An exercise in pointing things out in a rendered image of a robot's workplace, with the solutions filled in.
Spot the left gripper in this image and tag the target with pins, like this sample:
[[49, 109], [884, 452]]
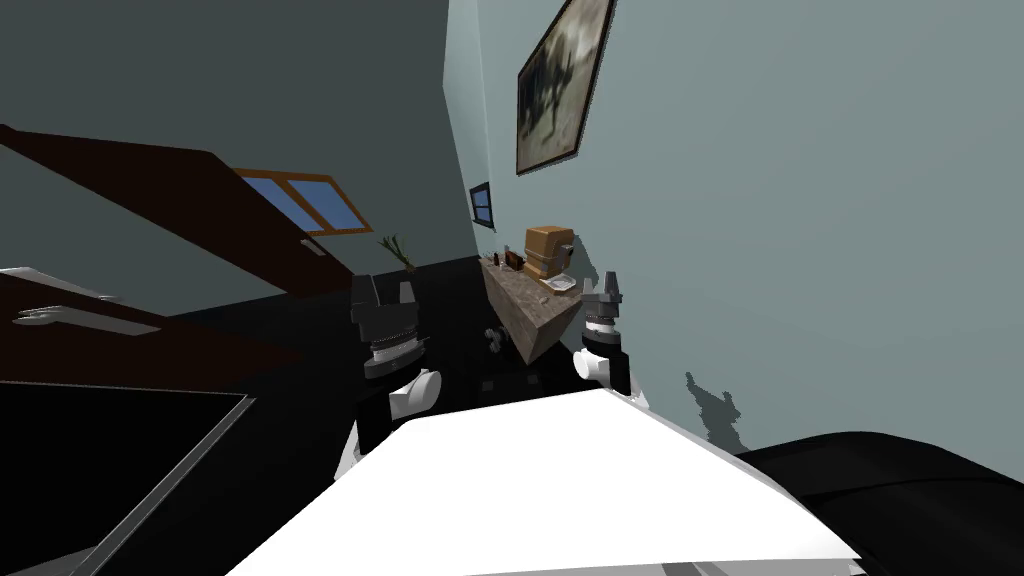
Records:
[[388, 320]]

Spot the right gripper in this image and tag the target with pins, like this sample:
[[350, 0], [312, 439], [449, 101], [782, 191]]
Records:
[[602, 306]]

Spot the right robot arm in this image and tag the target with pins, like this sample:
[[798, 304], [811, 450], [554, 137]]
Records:
[[896, 504]]

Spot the green potted plant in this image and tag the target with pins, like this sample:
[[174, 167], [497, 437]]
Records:
[[400, 252]]

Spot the stone side table with appliance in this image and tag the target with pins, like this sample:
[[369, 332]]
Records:
[[528, 316]]

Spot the orange framed window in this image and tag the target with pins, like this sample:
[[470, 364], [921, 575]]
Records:
[[308, 202]]

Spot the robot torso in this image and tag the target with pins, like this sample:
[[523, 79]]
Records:
[[544, 488]]

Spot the dark brown door leaf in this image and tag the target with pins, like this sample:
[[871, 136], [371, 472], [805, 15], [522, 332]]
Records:
[[176, 200], [160, 360]]

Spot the small dark blue wall picture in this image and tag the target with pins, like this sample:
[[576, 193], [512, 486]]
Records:
[[481, 205]]

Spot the dark framed wall picture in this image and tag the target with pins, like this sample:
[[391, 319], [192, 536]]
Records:
[[560, 80]]

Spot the black panel with grey frame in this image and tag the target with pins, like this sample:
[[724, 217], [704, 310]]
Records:
[[88, 472]]

